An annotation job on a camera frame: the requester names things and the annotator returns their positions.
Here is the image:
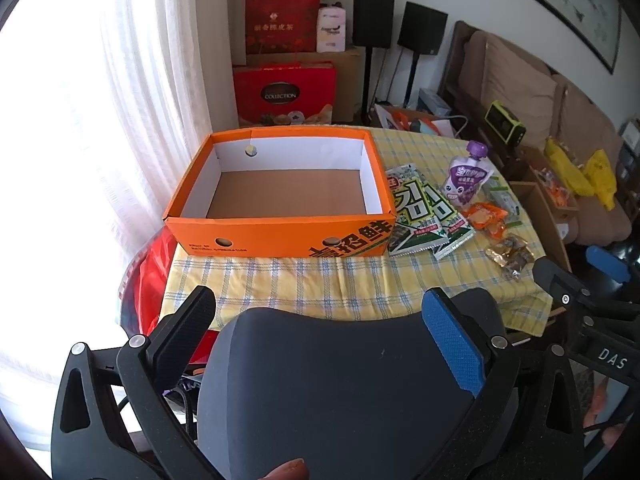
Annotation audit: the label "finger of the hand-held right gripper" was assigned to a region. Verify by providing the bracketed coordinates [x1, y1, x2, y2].
[585, 245, 640, 292]
[531, 256, 640, 327]

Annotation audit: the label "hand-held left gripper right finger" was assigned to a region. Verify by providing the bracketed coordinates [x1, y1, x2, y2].
[421, 287, 586, 480]

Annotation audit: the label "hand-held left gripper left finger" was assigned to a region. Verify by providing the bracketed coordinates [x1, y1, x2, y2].
[50, 285, 221, 480]

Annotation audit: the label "green white snack packet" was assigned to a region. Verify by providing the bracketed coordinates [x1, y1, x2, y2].
[482, 177, 523, 226]

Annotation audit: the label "green seaweed snack packet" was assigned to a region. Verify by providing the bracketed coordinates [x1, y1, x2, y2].
[385, 163, 450, 258]
[425, 185, 476, 261]

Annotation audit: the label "orange cardboard box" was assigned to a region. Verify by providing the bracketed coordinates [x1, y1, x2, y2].
[164, 127, 398, 260]

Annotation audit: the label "purple jelly pouch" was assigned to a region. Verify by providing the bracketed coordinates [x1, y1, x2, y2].
[440, 140, 495, 208]

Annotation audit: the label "person's right hand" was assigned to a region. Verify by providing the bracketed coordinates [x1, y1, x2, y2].
[582, 375, 628, 428]

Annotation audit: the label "person's left hand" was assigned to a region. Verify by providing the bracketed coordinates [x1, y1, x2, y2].
[262, 457, 310, 480]

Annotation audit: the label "brown sofa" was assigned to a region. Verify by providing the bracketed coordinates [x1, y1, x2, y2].
[440, 20, 633, 246]

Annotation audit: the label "open brown cardboard box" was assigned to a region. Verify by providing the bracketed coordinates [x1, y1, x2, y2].
[507, 180, 573, 273]

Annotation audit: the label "red plastic bag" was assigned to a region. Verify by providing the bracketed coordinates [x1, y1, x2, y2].
[120, 232, 211, 361]

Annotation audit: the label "cardboard box with snacks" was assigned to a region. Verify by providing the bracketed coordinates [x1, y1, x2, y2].
[515, 147, 581, 221]

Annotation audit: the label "yellow plastic bag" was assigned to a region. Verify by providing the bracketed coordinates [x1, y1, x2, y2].
[582, 149, 617, 211]
[544, 137, 596, 196]

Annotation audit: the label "grey storage boxes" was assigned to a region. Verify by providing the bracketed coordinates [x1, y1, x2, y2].
[617, 117, 640, 181]

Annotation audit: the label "beige sofa cushion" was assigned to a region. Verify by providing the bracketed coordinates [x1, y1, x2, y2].
[560, 80, 623, 161]
[482, 35, 558, 133]

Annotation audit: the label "green black radio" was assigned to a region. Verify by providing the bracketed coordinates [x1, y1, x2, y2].
[484, 101, 527, 147]

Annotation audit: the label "cardboard box with papers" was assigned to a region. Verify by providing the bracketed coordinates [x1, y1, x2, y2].
[375, 102, 456, 136]

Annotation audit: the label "white blue product box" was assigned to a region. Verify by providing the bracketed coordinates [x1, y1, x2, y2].
[417, 87, 453, 116]

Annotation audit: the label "printed paper sheet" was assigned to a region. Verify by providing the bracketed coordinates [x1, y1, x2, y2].
[376, 105, 408, 129]

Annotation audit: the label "black speaker stand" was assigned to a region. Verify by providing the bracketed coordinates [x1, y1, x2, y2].
[404, 52, 421, 108]
[364, 47, 376, 111]

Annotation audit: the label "red gift box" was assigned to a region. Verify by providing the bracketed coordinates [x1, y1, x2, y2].
[232, 61, 337, 128]

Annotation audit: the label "white curtain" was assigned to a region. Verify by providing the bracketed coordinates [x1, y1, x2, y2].
[0, 0, 236, 376]

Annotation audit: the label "large brown cardboard box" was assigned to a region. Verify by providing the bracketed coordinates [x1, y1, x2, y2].
[245, 46, 368, 123]

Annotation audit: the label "black speaker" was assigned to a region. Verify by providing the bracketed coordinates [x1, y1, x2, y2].
[353, 0, 395, 50]
[397, 1, 448, 56]

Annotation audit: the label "dark red gift bag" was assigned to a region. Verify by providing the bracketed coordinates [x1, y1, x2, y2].
[245, 0, 321, 56]

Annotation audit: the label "white tissue pack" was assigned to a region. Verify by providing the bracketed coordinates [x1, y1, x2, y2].
[316, 2, 348, 53]

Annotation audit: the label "framed wall painting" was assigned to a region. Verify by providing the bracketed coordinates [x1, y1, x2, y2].
[472, 0, 623, 75]

